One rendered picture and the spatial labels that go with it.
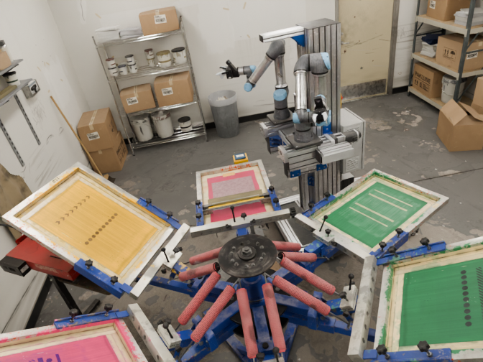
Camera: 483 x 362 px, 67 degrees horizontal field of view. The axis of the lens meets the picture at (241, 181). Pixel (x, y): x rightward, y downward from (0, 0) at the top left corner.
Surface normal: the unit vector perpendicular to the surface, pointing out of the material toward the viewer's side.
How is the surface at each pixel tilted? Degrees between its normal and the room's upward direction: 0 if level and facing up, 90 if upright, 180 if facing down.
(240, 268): 0
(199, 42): 90
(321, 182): 90
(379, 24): 90
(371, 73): 90
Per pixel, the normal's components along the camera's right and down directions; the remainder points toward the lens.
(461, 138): -0.11, 0.56
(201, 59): 0.13, 0.53
